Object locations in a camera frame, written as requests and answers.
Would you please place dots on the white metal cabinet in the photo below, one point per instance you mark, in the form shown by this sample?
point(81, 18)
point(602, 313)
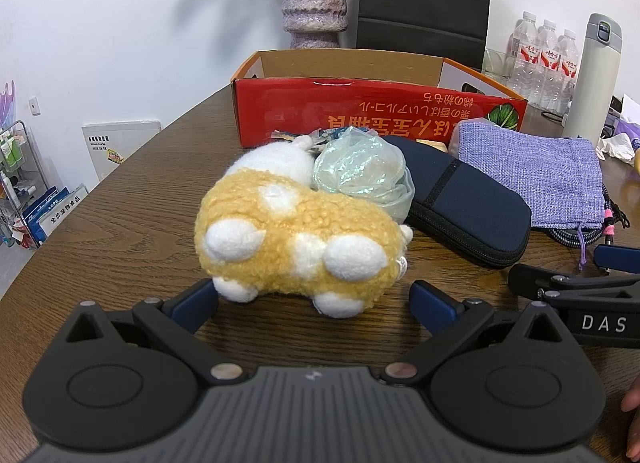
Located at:
point(125, 143)

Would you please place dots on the white thermos flask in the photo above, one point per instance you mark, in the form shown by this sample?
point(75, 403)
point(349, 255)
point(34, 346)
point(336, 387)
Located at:
point(590, 88)

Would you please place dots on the crumpled white tissue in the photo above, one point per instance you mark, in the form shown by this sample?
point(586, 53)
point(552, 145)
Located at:
point(617, 148)

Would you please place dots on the yellow and white plush toy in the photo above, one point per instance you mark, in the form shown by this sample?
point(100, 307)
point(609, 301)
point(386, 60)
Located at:
point(300, 223)

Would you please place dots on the purple ceramic vase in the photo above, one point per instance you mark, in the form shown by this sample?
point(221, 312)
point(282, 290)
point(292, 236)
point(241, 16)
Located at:
point(312, 3)

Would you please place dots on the clear glass cup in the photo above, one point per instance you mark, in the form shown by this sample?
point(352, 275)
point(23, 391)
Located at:
point(495, 65)

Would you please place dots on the blue package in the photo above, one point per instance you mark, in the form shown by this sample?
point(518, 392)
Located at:
point(37, 215)

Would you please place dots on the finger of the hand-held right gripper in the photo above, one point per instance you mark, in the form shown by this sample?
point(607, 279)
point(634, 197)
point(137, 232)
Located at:
point(530, 277)
point(617, 258)

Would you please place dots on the clear water bottle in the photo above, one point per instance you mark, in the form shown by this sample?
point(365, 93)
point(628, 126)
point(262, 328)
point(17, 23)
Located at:
point(567, 73)
point(522, 53)
point(547, 63)

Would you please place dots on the clear iridescent plastic bag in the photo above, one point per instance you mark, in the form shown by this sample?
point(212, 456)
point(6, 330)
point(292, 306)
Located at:
point(355, 168)

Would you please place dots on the navy zip pouch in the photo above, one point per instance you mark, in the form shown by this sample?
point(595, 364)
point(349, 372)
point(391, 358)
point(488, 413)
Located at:
point(465, 208)

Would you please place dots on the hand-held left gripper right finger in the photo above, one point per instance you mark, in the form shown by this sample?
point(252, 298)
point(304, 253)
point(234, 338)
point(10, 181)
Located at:
point(430, 308)

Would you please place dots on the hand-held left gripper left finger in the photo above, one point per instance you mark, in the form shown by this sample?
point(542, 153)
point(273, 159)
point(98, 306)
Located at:
point(192, 310)

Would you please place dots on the person's right hand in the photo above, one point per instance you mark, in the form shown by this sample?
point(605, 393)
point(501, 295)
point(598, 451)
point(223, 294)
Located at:
point(635, 433)

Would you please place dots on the brown wooden desktop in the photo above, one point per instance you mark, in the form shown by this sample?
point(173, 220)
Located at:
point(125, 223)

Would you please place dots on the purple plastic item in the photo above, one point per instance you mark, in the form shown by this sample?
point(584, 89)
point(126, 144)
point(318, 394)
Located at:
point(627, 128)

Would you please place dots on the small pale yellow block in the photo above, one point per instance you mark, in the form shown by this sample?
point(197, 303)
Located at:
point(431, 145)

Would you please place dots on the white paper card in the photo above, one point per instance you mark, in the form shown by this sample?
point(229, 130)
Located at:
point(631, 105)

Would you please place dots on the red cardboard box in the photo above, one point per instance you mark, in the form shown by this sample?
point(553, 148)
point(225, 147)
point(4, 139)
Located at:
point(280, 108)

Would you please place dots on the white wall socket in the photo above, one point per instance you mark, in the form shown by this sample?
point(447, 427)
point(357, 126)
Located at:
point(34, 106)

